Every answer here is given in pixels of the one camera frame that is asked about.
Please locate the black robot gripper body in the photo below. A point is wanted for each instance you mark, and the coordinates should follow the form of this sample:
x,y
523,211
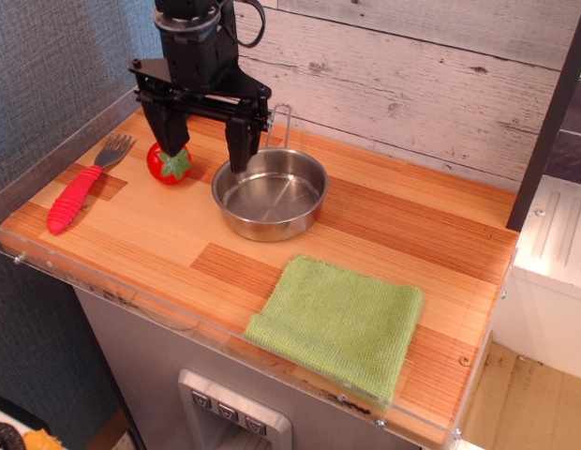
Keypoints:
x,y
200,62

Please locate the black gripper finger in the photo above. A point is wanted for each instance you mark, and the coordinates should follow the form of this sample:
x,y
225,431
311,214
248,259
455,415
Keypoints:
x,y
243,137
167,119

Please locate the stainless steel pot with handle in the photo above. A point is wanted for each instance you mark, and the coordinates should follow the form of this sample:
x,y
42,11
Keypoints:
x,y
278,196

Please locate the red toy tomato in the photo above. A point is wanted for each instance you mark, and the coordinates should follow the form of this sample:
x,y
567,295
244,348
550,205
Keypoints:
x,y
167,169

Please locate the green microfiber cloth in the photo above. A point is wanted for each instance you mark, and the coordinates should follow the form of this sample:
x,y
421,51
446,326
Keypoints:
x,y
352,328

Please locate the silver toy fridge dispenser panel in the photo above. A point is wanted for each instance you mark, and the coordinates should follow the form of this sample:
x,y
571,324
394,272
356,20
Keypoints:
x,y
220,418

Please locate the clear acrylic table guard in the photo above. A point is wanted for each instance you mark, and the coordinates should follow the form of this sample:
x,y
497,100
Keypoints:
x,y
167,285

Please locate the white ribbed plastic unit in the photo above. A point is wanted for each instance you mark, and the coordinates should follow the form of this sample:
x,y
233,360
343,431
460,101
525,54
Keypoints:
x,y
548,251

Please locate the black and yellow object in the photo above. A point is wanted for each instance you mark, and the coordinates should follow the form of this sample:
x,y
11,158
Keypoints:
x,y
12,439

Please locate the fork with red handle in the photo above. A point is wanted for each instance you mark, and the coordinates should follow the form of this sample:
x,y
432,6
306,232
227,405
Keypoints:
x,y
67,205

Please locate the dark vertical post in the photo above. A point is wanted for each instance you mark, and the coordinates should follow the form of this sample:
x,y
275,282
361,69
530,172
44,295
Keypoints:
x,y
556,112

